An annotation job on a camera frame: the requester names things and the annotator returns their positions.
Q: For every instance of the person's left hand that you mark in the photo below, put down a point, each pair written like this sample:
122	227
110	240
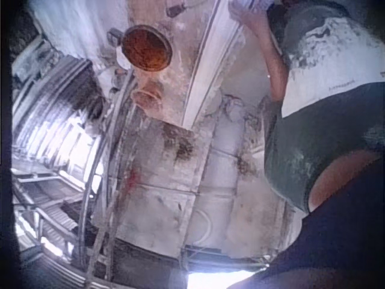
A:
248	13

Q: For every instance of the person's left fingers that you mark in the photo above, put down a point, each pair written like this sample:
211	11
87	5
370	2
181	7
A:
237	11

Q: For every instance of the long white board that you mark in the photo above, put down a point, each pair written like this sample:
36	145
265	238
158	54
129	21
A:
210	60

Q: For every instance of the small dark box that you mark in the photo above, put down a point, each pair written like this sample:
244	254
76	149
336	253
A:
176	9
113	35

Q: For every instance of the round rust-orange metal pan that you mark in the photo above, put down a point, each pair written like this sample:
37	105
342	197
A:
146	47

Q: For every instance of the terracotta clay pot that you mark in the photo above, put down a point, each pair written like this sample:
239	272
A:
147	95

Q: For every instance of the white bucket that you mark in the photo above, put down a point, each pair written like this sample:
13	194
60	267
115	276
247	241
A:
121	59

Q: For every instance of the corrugated metal sheet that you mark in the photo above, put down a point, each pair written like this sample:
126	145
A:
54	105

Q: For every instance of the metal railing frame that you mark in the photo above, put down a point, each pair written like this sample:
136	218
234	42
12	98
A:
45	204

